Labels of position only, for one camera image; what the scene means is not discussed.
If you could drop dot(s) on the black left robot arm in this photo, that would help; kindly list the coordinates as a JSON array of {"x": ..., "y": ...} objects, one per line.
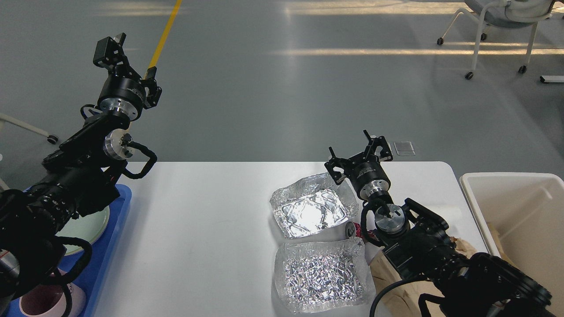
[{"x": 81, "y": 180}]

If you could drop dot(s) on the upper aluminium foil tray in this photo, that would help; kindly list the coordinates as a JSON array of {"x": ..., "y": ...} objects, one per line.
[{"x": 311, "y": 205}]

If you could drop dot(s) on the blue plastic tray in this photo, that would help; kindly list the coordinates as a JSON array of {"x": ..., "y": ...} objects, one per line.
[{"x": 92, "y": 278}]

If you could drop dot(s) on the white chair at left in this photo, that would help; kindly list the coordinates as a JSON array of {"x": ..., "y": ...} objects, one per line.
[{"x": 51, "y": 138}]

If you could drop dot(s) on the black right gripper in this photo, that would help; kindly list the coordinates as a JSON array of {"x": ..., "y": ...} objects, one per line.
[{"x": 364, "y": 170}]

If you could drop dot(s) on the lower aluminium foil tray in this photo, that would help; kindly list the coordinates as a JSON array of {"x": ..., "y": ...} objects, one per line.
[{"x": 315, "y": 277}]

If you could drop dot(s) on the white bar on floor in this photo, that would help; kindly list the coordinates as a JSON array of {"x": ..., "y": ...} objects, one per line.
[{"x": 552, "y": 79}]

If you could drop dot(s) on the white plastic bin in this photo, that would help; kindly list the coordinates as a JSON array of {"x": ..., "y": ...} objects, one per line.
[{"x": 521, "y": 216}]

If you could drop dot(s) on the white office chair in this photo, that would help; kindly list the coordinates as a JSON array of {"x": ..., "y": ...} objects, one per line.
[{"x": 502, "y": 14}]

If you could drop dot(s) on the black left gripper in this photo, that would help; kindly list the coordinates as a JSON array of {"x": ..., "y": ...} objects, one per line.
[{"x": 124, "y": 90}]

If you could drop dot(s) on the crushed red soda can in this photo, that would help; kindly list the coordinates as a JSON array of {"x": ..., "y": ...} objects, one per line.
[{"x": 352, "y": 229}]

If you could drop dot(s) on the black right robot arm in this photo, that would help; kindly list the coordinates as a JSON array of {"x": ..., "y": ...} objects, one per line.
[{"x": 414, "y": 241}]

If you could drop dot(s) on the aluminium foil tray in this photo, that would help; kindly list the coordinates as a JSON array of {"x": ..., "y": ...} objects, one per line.
[
  {"x": 315, "y": 277},
  {"x": 311, "y": 205}
]

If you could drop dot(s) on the light green plate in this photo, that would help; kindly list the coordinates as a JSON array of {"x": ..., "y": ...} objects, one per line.
[{"x": 89, "y": 228}]

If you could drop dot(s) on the brown paper bag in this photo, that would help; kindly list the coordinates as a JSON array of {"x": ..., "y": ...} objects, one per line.
[{"x": 403, "y": 300}]

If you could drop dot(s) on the pink mug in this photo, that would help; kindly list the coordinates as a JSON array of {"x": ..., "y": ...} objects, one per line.
[{"x": 50, "y": 301}]

